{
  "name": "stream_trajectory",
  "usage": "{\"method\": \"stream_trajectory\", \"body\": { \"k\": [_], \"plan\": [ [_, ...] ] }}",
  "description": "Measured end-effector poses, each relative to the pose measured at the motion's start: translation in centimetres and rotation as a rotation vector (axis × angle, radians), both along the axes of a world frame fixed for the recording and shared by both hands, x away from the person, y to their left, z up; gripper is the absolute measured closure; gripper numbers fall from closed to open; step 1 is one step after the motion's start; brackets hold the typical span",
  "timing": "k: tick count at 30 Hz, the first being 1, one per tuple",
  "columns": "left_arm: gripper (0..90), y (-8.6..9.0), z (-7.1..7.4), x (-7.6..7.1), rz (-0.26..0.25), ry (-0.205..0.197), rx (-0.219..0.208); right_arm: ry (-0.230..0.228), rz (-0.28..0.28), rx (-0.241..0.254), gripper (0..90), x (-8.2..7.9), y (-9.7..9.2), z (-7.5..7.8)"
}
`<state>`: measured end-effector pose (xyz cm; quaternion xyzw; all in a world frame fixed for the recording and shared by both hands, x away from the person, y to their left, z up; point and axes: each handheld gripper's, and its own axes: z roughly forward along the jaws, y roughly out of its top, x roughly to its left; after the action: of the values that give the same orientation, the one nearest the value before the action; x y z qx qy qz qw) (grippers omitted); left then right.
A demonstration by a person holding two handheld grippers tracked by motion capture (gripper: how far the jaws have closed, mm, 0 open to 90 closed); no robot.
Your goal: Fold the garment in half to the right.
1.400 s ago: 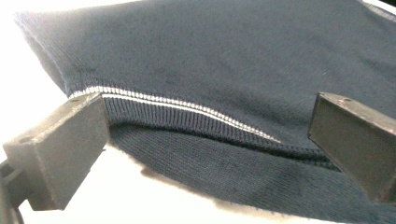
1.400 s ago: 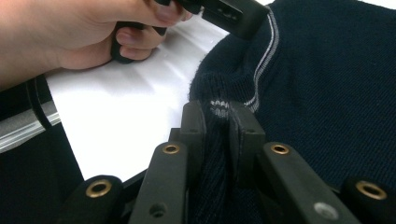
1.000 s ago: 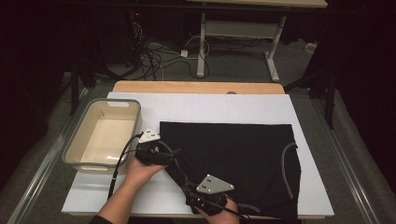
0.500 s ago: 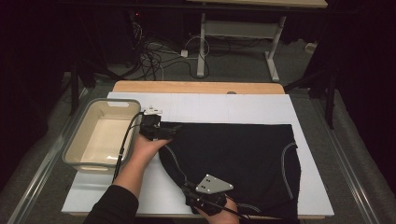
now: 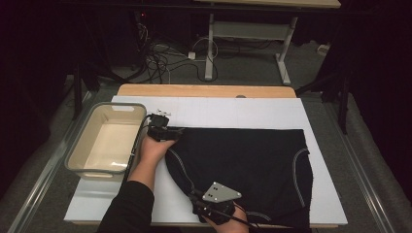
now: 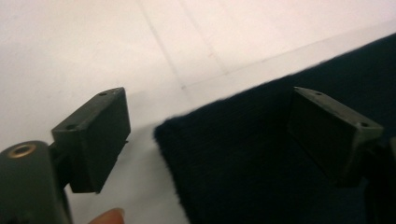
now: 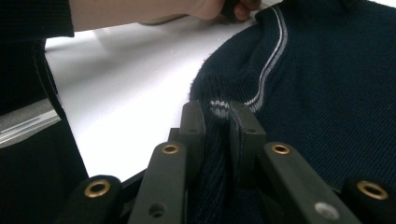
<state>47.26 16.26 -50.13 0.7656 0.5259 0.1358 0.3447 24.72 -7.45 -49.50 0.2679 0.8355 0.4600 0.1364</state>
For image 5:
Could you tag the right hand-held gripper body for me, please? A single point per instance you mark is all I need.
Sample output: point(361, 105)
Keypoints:
point(220, 194)

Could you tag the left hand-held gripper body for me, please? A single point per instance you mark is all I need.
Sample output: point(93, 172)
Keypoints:
point(158, 126)

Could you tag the dark knit vest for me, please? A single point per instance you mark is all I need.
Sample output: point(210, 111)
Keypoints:
point(243, 168)

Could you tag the beige plastic basin grey rim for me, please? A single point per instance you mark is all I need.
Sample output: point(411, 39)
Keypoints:
point(110, 142)

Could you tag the person's left hand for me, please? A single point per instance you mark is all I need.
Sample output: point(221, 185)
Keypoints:
point(155, 152)

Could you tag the person's right hand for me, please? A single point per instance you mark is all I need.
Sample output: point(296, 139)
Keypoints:
point(230, 226)

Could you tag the white board sheet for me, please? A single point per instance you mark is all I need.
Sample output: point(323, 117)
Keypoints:
point(226, 110)

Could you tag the white power adapter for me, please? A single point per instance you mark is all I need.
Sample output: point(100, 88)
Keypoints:
point(191, 55)

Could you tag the black stand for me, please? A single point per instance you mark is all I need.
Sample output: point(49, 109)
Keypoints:
point(343, 106)
point(77, 90)

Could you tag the black device with red light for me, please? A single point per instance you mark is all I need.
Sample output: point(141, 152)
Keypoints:
point(141, 16)

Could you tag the white-framed desk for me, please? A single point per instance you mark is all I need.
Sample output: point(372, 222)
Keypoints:
point(249, 30)

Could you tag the small pale box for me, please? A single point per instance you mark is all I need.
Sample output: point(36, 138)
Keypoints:
point(323, 49)

